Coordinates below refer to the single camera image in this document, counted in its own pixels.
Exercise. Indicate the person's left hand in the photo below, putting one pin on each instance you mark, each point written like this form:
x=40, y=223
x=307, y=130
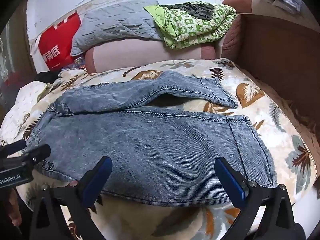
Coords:
x=12, y=210

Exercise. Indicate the blue denim pants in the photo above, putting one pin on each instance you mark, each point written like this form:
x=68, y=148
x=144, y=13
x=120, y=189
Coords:
x=150, y=140

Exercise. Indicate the leaf print blanket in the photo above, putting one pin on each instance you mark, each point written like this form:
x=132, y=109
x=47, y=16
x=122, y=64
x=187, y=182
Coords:
x=275, y=120

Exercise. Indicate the pink and brown sofa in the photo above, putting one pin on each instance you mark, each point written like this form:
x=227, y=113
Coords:
x=275, y=55

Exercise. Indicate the red shopping bag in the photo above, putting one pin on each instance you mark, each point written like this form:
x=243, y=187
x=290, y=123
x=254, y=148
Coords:
x=58, y=45

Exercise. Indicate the dark green garment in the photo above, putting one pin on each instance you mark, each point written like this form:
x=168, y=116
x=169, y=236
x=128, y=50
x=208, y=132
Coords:
x=192, y=10

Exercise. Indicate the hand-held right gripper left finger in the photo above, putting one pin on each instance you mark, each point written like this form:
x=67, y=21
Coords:
x=96, y=182

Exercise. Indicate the grey quilted pillow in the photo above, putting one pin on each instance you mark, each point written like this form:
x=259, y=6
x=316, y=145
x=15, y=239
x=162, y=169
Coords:
x=112, y=22

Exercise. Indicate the colourful small box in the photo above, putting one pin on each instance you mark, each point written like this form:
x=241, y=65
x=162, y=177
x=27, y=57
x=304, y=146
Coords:
x=75, y=63

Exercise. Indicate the dark floral cabinet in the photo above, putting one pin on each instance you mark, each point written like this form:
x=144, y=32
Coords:
x=12, y=65

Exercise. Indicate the white printed sheet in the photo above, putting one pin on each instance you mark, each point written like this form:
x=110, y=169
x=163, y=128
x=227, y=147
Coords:
x=22, y=100

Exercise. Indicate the green patterned quilt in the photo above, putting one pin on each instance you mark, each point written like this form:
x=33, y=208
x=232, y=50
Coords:
x=195, y=31

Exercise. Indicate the dark cloth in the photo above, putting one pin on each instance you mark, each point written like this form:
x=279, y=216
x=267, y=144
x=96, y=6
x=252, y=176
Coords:
x=47, y=77

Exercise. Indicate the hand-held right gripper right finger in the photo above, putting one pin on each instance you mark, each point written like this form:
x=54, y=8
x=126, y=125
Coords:
x=231, y=182

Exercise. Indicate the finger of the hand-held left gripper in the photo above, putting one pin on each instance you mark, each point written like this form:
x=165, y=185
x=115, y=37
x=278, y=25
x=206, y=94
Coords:
x=12, y=146
x=37, y=153

